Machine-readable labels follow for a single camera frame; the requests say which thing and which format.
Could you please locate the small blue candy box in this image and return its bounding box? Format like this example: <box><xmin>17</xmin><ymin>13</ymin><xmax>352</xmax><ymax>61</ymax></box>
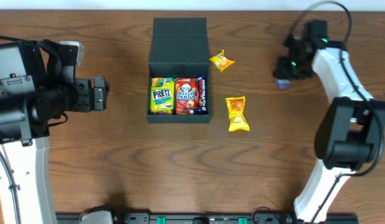
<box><xmin>275</xmin><ymin>79</ymin><xmax>290</xmax><ymax>89</ymax></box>

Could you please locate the blue Dairy Milk bar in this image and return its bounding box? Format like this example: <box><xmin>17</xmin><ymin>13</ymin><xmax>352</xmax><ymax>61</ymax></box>
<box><xmin>197</xmin><ymin>75</ymin><xmax>207</xmax><ymax>114</ymax></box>

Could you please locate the green Pretz box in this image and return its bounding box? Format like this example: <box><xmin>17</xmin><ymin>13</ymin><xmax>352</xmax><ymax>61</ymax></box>
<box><xmin>150</xmin><ymin>78</ymin><xmax>175</xmax><ymax>115</ymax></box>

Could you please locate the red Hello Panda box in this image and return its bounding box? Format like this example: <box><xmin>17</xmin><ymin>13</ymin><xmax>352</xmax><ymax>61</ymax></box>
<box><xmin>175</xmin><ymin>78</ymin><xmax>198</xmax><ymax>115</ymax></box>

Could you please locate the dark green box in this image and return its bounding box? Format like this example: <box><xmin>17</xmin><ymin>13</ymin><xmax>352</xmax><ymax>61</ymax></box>
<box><xmin>146</xmin><ymin>17</ymin><xmax>212</xmax><ymax>123</ymax></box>

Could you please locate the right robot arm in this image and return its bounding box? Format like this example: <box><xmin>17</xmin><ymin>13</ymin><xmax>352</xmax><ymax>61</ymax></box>
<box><xmin>273</xmin><ymin>20</ymin><xmax>385</xmax><ymax>223</ymax></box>

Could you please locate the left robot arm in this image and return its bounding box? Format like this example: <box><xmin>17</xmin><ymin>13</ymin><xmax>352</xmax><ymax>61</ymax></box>
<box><xmin>0</xmin><ymin>37</ymin><xmax>113</xmax><ymax>223</ymax></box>

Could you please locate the small yellow snack packet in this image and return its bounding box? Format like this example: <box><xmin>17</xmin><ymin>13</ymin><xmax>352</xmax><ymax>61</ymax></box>
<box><xmin>209</xmin><ymin>50</ymin><xmax>235</xmax><ymax>72</ymax></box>

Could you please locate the large yellow snack packet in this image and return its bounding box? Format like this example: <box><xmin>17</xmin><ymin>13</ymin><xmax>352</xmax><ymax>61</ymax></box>
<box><xmin>226</xmin><ymin>96</ymin><xmax>250</xmax><ymax>132</ymax></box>

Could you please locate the right black cable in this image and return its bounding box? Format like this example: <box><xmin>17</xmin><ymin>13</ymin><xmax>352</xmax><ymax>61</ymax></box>
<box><xmin>287</xmin><ymin>1</ymin><xmax>384</xmax><ymax>224</ymax></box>

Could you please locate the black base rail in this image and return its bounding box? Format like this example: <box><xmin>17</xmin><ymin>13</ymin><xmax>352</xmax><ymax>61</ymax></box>
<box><xmin>55</xmin><ymin>205</ymin><xmax>359</xmax><ymax>224</ymax></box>

